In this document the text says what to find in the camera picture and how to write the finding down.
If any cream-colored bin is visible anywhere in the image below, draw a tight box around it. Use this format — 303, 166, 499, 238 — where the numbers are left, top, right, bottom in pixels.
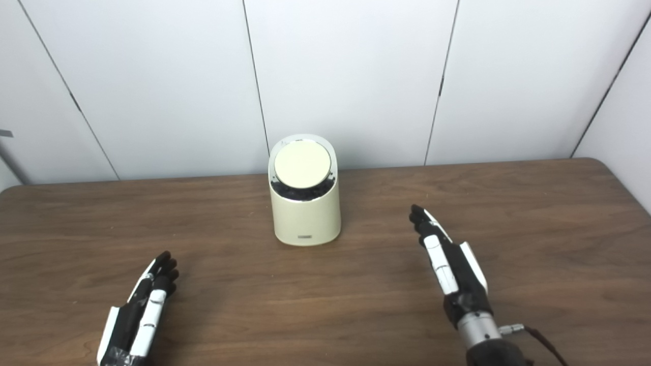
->
269, 134, 341, 247

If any black bin liner bag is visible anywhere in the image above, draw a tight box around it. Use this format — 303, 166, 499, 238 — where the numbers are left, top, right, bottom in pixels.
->
270, 175, 339, 202

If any black and white right hand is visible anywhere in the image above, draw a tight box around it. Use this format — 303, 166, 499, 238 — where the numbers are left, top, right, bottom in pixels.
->
409, 204, 493, 328

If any black and white left hand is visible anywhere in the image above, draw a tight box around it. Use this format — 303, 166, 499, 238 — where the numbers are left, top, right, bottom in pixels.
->
97, 251, 180, 366

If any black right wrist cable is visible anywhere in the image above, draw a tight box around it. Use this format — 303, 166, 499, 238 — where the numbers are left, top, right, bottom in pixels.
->
498, 324, 569, 366

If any round cream bin lid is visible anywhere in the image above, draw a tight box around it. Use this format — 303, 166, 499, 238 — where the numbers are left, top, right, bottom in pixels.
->
274, 140, 332, 189

